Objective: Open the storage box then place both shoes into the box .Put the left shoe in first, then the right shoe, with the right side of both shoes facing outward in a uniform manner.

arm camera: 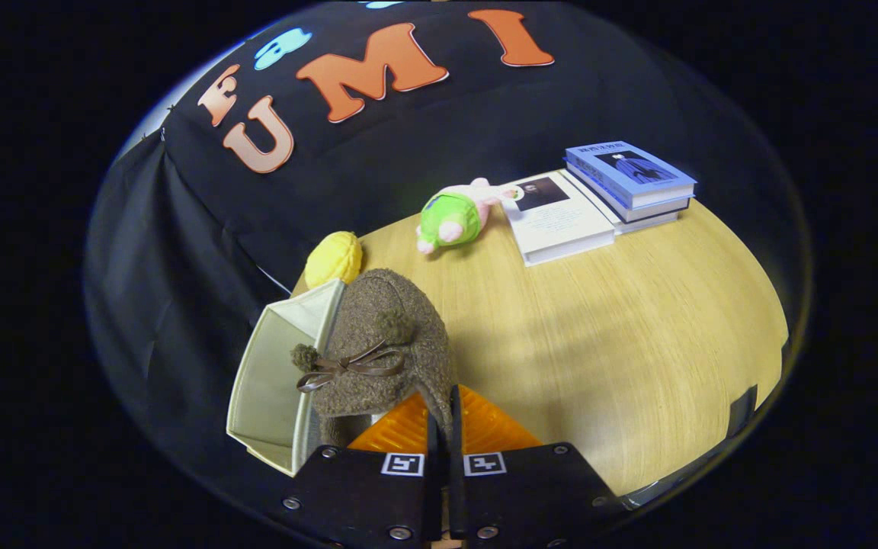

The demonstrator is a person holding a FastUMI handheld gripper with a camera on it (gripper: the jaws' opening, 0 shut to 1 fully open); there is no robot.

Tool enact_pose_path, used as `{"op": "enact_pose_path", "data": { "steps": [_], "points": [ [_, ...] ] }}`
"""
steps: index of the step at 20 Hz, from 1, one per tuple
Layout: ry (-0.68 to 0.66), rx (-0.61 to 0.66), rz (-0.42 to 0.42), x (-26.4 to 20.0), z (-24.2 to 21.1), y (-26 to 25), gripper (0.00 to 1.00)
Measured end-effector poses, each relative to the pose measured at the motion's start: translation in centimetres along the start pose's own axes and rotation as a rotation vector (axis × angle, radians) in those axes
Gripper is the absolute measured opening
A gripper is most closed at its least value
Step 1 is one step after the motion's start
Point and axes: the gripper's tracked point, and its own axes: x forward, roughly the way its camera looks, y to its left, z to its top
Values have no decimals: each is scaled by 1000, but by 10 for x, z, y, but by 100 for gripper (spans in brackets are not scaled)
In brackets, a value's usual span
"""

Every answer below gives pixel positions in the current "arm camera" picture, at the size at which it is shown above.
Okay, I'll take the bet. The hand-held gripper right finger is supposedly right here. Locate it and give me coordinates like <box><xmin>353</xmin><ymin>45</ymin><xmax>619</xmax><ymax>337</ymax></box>
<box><xmin>448</xmin><ymin>384</ymin><xmax>624</xmax><ymax>548</ymax></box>

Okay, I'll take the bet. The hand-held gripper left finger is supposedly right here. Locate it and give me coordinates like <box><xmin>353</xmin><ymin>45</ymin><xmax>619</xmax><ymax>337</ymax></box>
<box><xmin>279</xmin><ymin>390</ymin><xmax>440</xmax><ymax>548</ymax></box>

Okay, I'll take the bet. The brown fuzzy shoe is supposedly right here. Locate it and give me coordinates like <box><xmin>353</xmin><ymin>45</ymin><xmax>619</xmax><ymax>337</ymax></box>
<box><xmin>290</xmin><ymin>267</ymin><xmax>455</xmax><ymax>451</ymax></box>

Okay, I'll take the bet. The cream fabric storage box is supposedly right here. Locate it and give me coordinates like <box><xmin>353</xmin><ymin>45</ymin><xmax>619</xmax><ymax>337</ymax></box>
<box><xmin>226</xmin><ymin>278</ymin><xmax>348</xmax><ymax>477</ymax></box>

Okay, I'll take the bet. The yellow plush ball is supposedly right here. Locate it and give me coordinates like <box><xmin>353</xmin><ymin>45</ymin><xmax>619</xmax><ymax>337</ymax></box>
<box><xmin>304</xmin><ymin>231</ymin><xmax>364</xmax><ymax>289</ymax></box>

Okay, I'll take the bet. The green and pink plush toy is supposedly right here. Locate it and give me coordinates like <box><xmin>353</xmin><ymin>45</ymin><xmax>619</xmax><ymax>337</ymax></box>
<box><xmin>416</xmin><ymin>177</ymin><xmax>524</xmax><ymax>255</ymax></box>

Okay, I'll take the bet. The white book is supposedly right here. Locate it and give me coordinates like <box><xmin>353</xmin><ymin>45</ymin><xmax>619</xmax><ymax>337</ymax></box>
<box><xmin>500</xmin><ymin>169</ymin><xmax>617</xmax><ymax>268</ymax></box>

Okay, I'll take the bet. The book with blue spine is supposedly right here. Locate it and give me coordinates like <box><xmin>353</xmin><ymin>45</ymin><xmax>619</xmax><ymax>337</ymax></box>
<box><xmin>561</xmin><ymin>169</ymin><xmax>693</xmax><ymax>235</ymax></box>

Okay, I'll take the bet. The black backdrop cloth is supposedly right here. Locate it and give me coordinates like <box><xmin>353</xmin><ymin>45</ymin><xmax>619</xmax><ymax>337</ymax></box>
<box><xmin>85</xmin><ymin>0</ymin><xmax>813</xmax><ymax>527</ymax></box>

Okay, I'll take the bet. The blue cover book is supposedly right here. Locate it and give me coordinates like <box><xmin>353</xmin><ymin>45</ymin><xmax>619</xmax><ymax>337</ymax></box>
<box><xmin>563</xmin><ymin>140</ymin><xmax>697</xmax><ymax>210</ymax></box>

